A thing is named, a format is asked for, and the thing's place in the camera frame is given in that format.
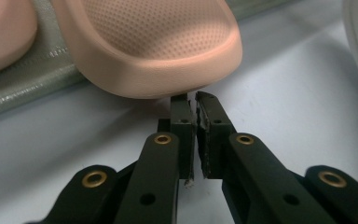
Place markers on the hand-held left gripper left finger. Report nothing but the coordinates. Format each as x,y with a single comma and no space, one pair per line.
183,140

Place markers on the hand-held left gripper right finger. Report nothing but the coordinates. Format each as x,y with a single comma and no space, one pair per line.
213,146

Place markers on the pink rubber slipper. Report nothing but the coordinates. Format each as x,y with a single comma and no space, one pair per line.
155,53
3,34

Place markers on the white foam mat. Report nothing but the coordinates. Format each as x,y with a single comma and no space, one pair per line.
292,109

